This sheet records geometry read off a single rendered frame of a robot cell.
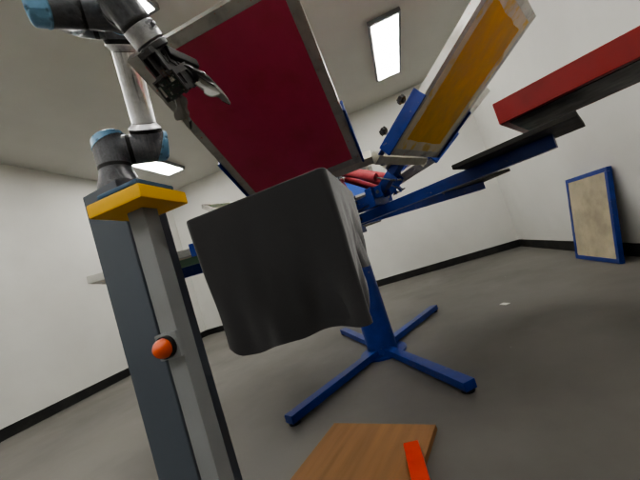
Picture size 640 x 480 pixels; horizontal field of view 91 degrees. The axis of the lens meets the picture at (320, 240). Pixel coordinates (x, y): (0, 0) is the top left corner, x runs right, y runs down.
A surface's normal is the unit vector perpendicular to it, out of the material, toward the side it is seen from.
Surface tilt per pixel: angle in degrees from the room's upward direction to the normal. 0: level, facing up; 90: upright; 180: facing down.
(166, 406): 90
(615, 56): 90
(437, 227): 90
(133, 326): 90
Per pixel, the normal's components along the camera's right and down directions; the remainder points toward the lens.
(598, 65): -0.68, 0.17
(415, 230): -0.25, 0.01
